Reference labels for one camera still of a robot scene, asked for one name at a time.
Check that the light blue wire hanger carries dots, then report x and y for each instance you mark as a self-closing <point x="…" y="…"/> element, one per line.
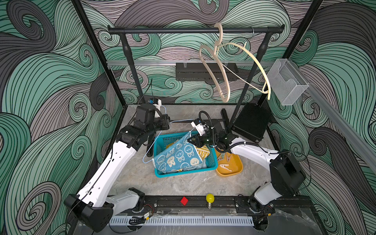
<point x="151" y="142"/>

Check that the red diamond marker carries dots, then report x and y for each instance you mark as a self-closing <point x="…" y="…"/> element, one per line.
<point x="184" y="201"/>

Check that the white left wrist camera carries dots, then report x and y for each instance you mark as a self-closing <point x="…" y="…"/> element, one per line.
<point x="156" y="102"/>

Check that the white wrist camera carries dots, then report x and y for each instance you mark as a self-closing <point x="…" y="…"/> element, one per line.
<point x="156" y="102"/>
<point x="200" y="127"/>

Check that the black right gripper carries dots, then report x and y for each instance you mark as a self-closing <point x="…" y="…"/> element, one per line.
<point x="197" y="140"/>

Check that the black clothes rack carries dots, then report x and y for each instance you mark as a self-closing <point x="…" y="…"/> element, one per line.
<point x="122" y="32"/>

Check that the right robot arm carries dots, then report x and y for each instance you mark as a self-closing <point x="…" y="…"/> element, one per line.
<point x="286" y="173"/>

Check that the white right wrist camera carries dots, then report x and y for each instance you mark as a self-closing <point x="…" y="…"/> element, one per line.
<point x="200" y="127"/>

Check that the orange plastic tray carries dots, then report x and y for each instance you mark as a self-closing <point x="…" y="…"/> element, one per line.
<point x="234" y="161"/>

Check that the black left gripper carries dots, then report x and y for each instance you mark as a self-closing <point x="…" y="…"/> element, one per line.
<point x="163" y="120"/>

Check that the cream plastic hanger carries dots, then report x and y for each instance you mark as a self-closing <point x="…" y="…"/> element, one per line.
<point x="266" y="90"/>

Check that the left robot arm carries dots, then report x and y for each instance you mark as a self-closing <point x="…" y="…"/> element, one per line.
<point x="92" y="205"/>

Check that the yellow striped towel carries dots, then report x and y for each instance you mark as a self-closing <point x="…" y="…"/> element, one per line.
<point x="202" y="152"/>

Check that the white slotted cable duct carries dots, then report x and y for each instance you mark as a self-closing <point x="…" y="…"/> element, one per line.
<point x="199" y="221"/>

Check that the teal plastic basket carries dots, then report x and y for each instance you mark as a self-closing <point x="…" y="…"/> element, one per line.
<point x="210" y="163"/>

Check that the yellow ball knob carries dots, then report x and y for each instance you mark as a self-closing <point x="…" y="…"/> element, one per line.
<point x="210" y="199"/>

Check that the black wall light panel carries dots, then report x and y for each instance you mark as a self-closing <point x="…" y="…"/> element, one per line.
<point x="196" y="72"/>

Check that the blue rabbit print towel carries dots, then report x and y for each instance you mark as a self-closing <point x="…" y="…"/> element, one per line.
<point x="170" y="161"/>

